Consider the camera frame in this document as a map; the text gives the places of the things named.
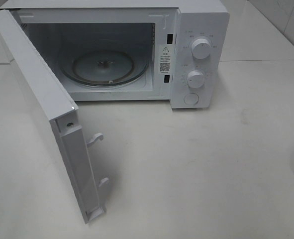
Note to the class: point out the white round door button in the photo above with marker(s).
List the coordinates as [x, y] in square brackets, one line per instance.
[191, 99]

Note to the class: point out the white round knob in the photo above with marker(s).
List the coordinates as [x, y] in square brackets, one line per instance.
[201, 47]
[195, 79]

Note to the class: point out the white microwave door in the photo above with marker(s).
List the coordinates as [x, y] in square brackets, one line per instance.
[55, 113]

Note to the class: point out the white warning label sticker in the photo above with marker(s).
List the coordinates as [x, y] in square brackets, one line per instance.
[164, 55]

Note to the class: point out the glass microwave turntable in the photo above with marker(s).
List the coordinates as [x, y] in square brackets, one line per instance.
[103, 68]

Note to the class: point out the white microwave oven body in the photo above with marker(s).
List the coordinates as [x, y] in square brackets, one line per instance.
[139, 27]

